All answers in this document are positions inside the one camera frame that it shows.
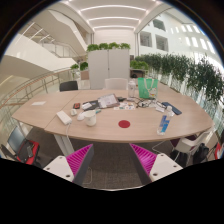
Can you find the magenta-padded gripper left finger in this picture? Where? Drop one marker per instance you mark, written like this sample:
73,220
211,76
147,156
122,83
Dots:
78,159

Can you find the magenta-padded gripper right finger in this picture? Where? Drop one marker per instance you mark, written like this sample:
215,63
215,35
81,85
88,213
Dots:
146,159

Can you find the clear blue-label water bottle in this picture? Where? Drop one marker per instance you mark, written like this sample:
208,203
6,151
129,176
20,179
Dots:
164,125

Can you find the flat round red coaster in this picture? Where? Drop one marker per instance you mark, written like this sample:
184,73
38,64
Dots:
124,124

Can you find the white mug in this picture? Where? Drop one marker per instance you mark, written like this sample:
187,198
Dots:
90,119

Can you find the white computer mouse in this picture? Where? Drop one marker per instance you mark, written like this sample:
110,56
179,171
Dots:
80,116

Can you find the white power strip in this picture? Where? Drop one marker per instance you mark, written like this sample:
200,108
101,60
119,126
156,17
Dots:
63,117

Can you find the small grey-white mouse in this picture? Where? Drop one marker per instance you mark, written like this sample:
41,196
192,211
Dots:
73,112

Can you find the white swivel chair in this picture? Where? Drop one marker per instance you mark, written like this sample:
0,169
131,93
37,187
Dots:
191,143

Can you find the red and black office chair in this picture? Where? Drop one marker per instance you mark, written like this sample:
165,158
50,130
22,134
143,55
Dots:
30,151

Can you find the teal tube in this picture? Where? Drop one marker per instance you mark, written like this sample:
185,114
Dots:
98,111

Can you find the white tissue packet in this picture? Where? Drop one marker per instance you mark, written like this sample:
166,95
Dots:
160,109

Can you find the red and black card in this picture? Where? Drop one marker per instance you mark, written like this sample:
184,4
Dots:
76,106

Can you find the white flat pack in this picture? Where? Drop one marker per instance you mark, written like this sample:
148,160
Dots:
86,106

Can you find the dark blue keyboard case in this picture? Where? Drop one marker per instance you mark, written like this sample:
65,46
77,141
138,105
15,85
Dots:
172,108

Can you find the colourful sticker sheet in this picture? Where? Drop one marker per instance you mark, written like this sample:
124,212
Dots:
125,106

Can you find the black notebook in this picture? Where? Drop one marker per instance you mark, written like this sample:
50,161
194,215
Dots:
95,103

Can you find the open printed booklet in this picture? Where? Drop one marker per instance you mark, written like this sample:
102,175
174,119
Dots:
108,100

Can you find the green tote bag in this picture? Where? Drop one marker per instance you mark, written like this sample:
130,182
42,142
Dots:
146,89

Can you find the glass railing with handrail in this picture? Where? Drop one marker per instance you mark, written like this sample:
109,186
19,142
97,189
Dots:
30,88

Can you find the brown planter with plants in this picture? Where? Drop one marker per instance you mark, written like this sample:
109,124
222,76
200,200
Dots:
83,68

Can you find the bushy green plant on stand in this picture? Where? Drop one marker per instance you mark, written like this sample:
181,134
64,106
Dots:
138,65

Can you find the white cabinet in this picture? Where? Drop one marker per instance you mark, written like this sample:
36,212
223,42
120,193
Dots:
108,66

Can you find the tall green hedge trees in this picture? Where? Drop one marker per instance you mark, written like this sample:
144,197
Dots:
196,75

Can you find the green leafy planter row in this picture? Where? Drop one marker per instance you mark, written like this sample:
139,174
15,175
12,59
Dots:
108,46

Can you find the ceiling light strips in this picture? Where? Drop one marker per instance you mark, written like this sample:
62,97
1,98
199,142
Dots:
111,8

